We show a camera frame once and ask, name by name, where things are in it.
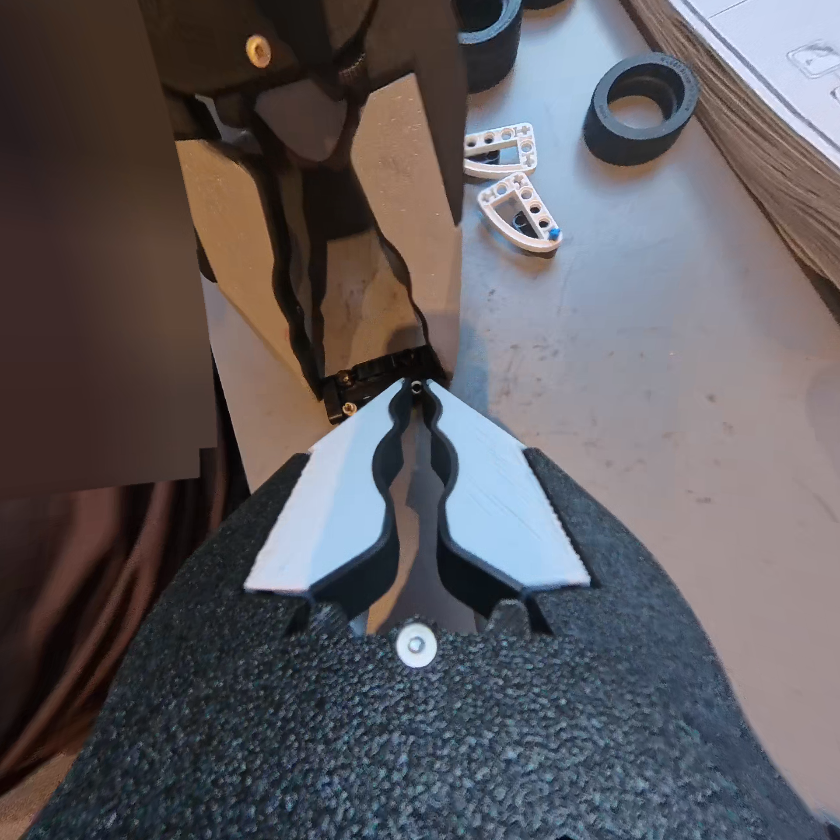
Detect white curved toy panel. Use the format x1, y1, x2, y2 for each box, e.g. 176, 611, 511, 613
462, 122, 536, 179
476, 174, 565, 255

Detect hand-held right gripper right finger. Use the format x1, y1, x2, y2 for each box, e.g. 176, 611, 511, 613
423, 379, 592, 618

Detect person's brown shirt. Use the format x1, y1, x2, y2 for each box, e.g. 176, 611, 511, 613
0, 420, 253, 788

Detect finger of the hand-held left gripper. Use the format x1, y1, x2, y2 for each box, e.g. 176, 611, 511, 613
350, 71, 465, 383
175, 138, 330, 401

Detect open instruction booklet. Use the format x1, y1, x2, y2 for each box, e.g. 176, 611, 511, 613
620, 0, 840, 291

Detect grey desk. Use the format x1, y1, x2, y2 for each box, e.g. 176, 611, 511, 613
197, 0, 840, 821

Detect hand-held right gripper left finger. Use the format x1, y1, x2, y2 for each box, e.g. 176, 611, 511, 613
244, 379, 403, 618

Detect black patterned toy beam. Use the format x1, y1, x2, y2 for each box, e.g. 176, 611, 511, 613
320, 346, 451, 425

